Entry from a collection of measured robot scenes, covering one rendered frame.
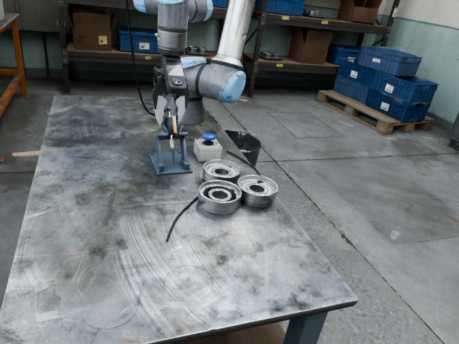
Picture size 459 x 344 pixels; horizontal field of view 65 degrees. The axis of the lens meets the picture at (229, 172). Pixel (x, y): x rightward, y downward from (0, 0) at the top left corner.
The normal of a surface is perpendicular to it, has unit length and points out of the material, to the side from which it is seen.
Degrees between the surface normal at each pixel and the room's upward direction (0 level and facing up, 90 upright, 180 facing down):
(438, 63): 90
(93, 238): 0
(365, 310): 0
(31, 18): 90
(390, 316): 0
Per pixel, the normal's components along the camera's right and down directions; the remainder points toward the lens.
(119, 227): 0.12, -0.88
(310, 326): 0.32, 0.48
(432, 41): -0.94, 0.05
